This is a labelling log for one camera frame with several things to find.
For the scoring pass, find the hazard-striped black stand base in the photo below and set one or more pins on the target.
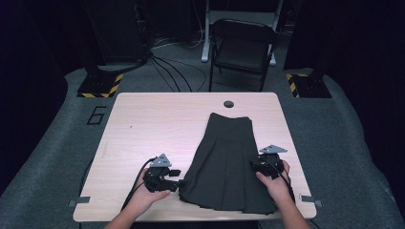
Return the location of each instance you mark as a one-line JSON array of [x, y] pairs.
[[312, 86], [95, 86]]

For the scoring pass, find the dark upright panel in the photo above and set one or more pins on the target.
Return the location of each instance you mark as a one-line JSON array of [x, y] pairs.
[[117, 31]]

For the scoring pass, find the person's right hand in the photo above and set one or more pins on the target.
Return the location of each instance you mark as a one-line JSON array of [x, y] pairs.
[[278, 189]]

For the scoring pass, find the black pleated skirt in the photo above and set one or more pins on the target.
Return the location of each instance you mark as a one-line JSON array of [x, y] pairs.
[[226, 159]]

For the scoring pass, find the black folding chair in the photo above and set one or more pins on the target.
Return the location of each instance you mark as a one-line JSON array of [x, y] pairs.
[[242, 51]]

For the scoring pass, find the person's left hand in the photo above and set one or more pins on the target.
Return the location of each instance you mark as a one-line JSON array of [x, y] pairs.
[[143, 198]]

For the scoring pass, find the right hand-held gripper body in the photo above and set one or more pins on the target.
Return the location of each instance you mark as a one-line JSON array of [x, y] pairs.
[[272, 165]]

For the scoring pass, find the black curtain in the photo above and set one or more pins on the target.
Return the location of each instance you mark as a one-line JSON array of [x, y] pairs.
[[366, 63], [28, 79]]

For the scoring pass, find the grey table edge bracket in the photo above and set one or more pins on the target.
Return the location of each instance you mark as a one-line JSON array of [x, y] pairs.
[[83, 199], [308, 198]]

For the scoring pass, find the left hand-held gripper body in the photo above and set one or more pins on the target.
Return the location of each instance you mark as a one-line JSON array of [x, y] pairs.
[[156, 179]]

